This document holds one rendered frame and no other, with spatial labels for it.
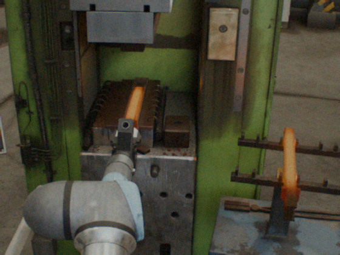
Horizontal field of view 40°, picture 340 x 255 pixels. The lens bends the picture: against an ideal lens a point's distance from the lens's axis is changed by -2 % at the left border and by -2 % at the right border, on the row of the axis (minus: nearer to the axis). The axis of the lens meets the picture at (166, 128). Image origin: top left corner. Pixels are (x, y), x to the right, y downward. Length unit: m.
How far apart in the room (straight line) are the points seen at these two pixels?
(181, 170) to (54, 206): 0.73
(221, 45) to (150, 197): 0.56
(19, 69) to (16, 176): 1.60
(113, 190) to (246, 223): 0.74
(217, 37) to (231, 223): 0.60
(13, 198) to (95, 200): 2.16
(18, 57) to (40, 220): 0.89
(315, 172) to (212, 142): 1.70
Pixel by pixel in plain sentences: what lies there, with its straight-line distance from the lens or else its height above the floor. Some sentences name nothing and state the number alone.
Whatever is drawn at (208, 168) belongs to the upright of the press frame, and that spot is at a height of 0.76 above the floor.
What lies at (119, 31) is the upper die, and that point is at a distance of 1.45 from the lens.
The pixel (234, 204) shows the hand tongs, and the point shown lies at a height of 0.75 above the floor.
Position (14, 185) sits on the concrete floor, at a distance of 3.15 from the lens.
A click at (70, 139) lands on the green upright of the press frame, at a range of 1.79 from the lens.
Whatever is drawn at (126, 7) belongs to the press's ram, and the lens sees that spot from 1.43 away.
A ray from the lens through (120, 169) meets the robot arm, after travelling 1.28.
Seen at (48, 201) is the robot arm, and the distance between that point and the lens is 0.91.
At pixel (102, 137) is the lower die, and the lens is 1.59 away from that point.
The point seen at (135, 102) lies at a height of 1.01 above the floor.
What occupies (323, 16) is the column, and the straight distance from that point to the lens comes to 7.10.
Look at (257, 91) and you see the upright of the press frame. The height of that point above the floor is 1.07.
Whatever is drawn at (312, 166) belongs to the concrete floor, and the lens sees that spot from 3.42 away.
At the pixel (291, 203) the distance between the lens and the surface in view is 1.18.
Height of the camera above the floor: 1.69
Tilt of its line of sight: 27 degrees down
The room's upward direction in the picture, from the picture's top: 1 degrees clockwise
